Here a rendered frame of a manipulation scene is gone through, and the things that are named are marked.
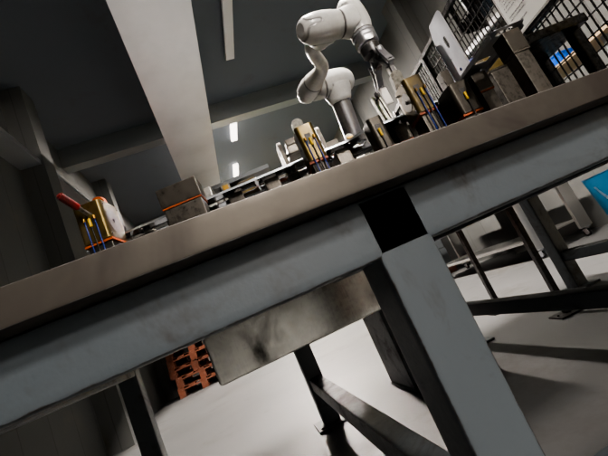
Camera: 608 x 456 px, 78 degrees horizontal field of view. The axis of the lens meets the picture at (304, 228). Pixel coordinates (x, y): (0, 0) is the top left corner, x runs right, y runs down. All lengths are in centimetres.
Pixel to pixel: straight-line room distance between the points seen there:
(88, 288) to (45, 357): 9
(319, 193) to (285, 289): 12
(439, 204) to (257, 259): 25
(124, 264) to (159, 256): 3
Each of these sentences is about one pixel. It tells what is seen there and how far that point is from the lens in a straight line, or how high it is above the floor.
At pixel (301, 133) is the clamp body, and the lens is 113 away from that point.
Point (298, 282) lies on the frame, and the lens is 44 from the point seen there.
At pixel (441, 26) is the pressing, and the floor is 129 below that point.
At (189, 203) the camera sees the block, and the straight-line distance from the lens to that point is 112.
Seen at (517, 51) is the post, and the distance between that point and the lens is 119.
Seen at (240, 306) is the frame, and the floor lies 60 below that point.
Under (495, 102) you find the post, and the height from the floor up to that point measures 88.
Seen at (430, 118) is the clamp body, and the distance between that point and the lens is 120.
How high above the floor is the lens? 57
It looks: 10 degrees up
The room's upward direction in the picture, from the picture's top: 24 degrees counter-clockwise
